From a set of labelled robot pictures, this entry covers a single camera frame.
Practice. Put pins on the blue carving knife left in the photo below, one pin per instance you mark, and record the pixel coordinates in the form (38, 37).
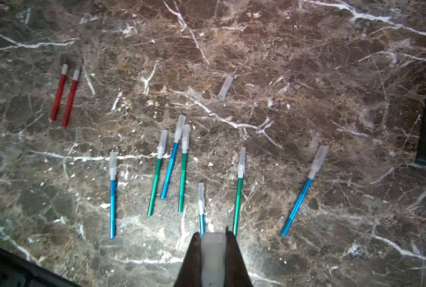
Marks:
(113, 186)

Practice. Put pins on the red carving knife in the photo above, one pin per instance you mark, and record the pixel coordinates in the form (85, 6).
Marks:
(59, 92)
(71, 98)

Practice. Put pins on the green carving knife right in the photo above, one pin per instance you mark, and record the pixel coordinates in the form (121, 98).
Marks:
(240, 175)

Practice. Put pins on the green carving knife middle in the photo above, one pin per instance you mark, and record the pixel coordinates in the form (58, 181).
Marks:
(185, 147)

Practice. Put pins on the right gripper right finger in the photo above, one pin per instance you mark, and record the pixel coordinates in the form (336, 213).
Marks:
(236, 273)

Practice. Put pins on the green carving knife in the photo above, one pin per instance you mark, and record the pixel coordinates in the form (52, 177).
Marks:
(185, 147)
(160, 154)
(240, 175)

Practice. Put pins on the blue carving knife right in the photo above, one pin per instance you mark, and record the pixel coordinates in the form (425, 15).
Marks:
(314, 169)

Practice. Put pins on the blue carving knife front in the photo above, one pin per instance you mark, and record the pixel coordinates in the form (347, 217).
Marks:
(201, 205)

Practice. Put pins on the black front mounting rail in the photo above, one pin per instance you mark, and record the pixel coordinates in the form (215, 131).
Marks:
(18, 272)

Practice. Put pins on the blue carving knife middle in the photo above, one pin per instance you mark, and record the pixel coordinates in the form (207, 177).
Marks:
(177, 138)

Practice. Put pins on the green carving knife left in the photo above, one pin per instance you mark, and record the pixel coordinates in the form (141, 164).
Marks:
(160, 154)

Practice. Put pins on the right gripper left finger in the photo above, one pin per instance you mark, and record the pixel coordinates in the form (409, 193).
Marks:
(190, 273)

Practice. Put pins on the translucent protective cap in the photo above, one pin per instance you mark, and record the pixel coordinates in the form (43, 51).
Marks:
(226, 86)
(213, 254)

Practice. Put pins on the blue carving knife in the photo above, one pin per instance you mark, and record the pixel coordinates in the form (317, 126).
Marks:
(177, 138)
(201, 205)
(113, 186)
(314, 169)

